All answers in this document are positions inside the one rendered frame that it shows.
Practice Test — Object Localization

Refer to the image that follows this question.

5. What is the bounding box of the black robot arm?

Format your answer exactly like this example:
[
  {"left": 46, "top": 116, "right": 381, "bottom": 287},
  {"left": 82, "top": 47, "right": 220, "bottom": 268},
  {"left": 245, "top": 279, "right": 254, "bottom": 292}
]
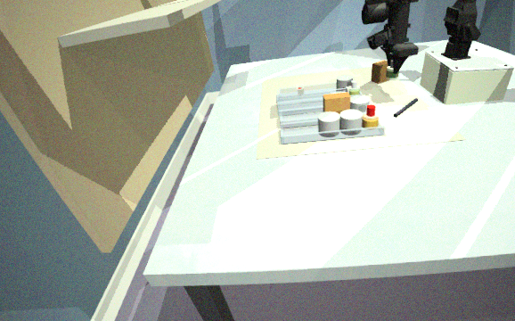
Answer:
[{"left": 362, "top": 0, "right": 480, "bottom": 61}]

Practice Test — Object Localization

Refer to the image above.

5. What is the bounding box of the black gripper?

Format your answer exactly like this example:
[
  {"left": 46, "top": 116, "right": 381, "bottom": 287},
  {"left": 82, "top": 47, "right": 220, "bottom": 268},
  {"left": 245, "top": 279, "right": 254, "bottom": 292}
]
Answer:
[{"left": 381, "top": 20, "right": 419, "bottom": 74}]

